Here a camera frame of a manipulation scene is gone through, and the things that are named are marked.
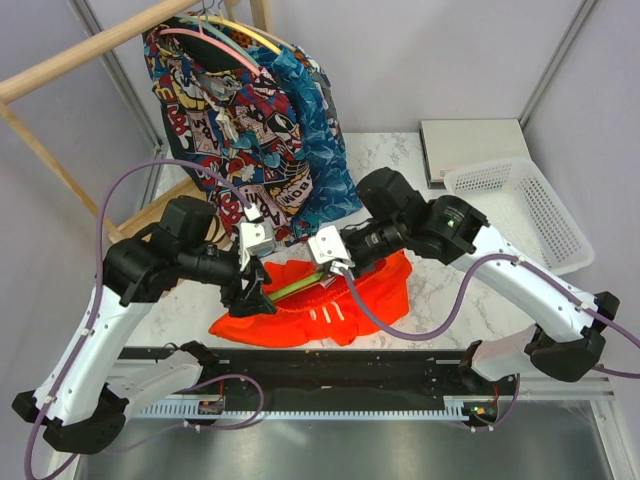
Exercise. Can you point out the comic print shorts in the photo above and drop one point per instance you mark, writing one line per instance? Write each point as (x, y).
(217, 114)

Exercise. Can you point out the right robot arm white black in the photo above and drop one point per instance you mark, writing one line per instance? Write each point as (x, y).
(565, 340)

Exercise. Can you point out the pink clothes hanger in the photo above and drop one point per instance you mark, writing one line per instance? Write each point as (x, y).
(255, 70)

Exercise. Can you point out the orange mesh shorts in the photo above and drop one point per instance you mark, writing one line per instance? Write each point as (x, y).
(319, 312)

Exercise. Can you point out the aluminium frame profile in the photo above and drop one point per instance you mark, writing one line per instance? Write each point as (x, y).
(562, 50)
(112, 63)

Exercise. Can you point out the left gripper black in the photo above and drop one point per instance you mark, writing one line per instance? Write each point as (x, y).
(252, 300)

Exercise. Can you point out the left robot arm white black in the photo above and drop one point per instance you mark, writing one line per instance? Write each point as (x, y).
(80, 409)

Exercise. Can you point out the yellow clothes hanger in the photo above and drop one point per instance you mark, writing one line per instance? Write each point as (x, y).
(261, 37)

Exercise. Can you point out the white slotted cable duct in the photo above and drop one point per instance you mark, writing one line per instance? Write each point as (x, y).
(193, 408)

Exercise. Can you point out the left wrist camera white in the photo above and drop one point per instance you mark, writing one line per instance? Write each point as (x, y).
(256, 236)

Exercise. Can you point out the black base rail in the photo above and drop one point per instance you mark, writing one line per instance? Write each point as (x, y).
(431, 374)

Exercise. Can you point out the grey flat box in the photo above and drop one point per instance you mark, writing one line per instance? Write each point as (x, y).
(452, 144)

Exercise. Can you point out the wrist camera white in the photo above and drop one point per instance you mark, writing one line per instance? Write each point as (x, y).
(256, 236)
(329, 252)

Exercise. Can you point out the blue leaf print shorts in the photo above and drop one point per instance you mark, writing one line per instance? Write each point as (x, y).
(333, 195)

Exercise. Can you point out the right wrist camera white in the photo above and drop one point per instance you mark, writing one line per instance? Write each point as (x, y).
(329, 252)

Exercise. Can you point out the white plastic basket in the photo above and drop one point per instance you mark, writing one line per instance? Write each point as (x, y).
(519, 201)

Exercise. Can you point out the aluminium frame profile left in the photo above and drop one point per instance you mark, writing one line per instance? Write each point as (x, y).
(112, 63)

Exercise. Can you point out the wooden clothes rack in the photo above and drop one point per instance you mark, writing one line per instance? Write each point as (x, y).
(81, 118)

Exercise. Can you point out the aluminium frame profile right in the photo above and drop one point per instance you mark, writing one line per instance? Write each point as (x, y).
(562, 50)

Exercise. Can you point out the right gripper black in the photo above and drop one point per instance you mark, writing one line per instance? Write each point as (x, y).
(359, 268)

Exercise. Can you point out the mint green clothes hanger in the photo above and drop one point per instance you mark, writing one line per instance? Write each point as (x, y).
(218, 34)

